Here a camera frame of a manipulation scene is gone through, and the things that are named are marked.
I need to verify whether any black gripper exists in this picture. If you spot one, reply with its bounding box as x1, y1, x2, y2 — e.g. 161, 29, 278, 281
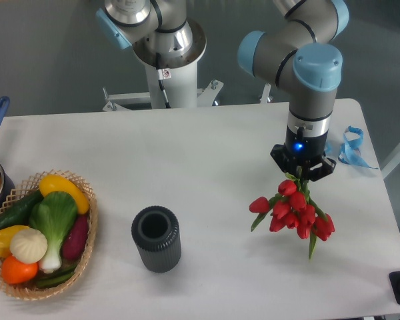
270, 128, 337, 181

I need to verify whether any red tulip bouquet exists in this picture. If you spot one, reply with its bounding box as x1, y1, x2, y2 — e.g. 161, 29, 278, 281
249, 173, 335, 259

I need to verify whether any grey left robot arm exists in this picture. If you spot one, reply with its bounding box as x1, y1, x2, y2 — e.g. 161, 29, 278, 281
96, 1, 349, 181

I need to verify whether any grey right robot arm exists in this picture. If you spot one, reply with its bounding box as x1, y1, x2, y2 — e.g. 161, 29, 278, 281
237, 1, 349, 181

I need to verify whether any blue ribbon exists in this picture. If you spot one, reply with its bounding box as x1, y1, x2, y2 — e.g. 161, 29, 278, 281
338, 126, 378, 169

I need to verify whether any dark grey ribbed vase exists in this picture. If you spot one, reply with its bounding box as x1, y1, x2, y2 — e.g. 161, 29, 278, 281
131, 205, 181, 273

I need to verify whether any purple sweet potato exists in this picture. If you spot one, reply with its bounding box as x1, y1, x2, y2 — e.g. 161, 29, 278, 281
62, 215, 89, 260

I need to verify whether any green bok choy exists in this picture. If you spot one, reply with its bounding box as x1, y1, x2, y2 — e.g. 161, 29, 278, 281
29, 191, 77, 274

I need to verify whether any dark green vegetable in basket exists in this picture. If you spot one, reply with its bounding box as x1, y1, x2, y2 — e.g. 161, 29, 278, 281
34, 264, 76, 289

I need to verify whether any white steamed bun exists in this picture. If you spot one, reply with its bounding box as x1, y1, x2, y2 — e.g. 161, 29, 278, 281
9, 228, 48, 264

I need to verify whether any green cucumber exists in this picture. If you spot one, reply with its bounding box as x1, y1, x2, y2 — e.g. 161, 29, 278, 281
0, 190, 43, 230

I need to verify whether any orange fruit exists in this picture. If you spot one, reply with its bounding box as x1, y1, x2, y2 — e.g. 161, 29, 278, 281
1, 255, 39, 285

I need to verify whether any woven bamboo basket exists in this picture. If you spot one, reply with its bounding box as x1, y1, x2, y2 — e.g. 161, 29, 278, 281
0, 169, 98, 301

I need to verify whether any yellow bell pepper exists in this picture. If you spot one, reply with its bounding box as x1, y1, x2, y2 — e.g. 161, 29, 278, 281
0, 225, 29, 259

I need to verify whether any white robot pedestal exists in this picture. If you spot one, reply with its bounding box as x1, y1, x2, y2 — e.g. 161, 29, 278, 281
103, 62, 224, 111

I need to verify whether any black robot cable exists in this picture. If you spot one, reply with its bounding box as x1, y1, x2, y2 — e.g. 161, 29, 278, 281
154, 52, 172, 109

